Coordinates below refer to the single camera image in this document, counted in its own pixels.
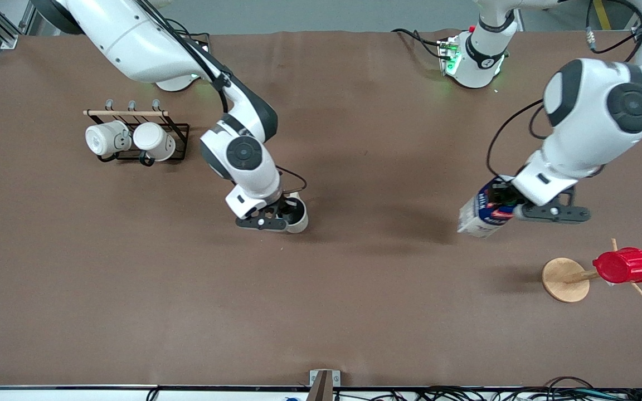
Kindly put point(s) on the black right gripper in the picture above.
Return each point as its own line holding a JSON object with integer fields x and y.
{"x": 286, "y": 210}

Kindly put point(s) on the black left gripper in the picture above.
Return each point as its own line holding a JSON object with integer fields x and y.
{"x": 506, "y": 195}

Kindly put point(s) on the grey ceramic mug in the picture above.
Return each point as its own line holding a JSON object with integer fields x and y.
{"x": 298, "y": 223}

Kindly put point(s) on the blue white milk carton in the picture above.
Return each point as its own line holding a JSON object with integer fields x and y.
{"x": 480, "y": 220}

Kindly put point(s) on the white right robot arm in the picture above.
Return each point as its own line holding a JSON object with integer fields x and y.
{"x": 131, "y": 44}

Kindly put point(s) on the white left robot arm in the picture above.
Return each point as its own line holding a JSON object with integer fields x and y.
{"x": 594, "y": 128}

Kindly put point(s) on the red plastic cup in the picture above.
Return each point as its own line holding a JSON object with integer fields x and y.
{"x": 625, "y": 266}

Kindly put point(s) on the wooden mug tree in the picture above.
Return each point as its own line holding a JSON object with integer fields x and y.
{"x": 565, "y": 281}

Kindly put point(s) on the plain white mug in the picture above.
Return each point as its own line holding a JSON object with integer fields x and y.
{"x": 155, "y": 140}

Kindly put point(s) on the white mug with printed base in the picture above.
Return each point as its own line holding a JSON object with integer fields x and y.
{"x": 103, "y": 139}

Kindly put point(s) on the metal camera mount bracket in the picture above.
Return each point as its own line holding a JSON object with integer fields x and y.
{"x": 324, "y": 384}

